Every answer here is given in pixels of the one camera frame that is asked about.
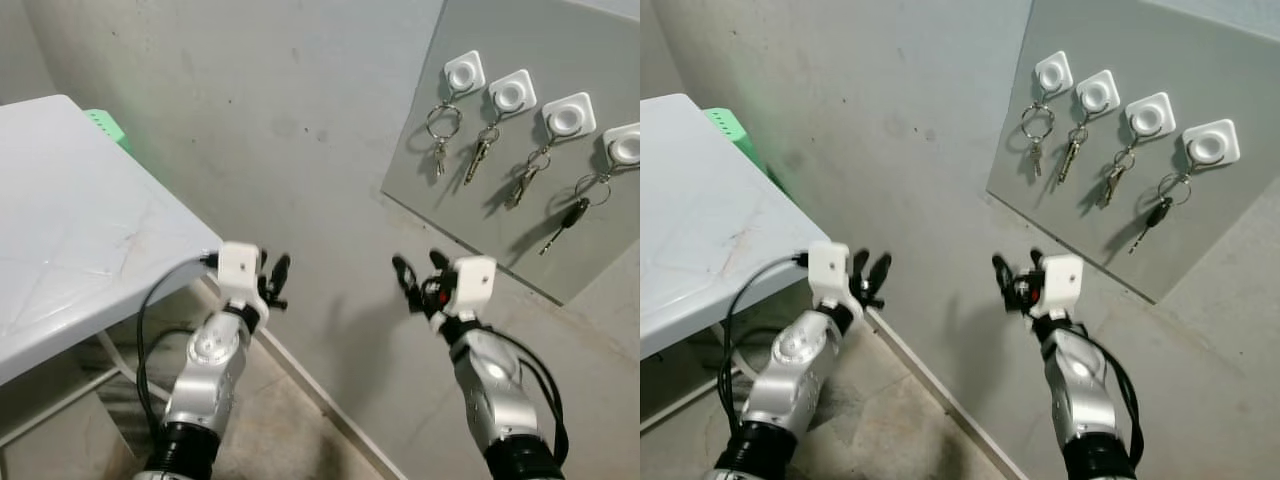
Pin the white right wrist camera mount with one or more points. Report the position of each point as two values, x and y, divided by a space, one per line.
1062 280
472 282

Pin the green plastic stool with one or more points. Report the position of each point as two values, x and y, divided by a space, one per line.
735 130
108 128

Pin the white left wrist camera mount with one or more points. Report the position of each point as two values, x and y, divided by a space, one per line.
240 268
830 268

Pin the white plastic square table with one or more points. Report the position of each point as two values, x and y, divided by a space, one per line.
710 220
80 220

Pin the grey key hook board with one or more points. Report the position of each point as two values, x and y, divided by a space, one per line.
560 40
1150 40

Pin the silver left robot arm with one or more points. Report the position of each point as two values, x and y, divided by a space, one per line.
790 380
205 380

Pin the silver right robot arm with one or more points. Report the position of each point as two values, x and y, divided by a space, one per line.
495 390
1080 390

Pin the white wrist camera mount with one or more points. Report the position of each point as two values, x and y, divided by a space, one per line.
1062 280
830 268
240 268
472 282

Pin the white square wall hook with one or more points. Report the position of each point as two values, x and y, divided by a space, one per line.
512 93
464 72
1150 116
624 145
1052 72
1098 92
1211 143
568 116

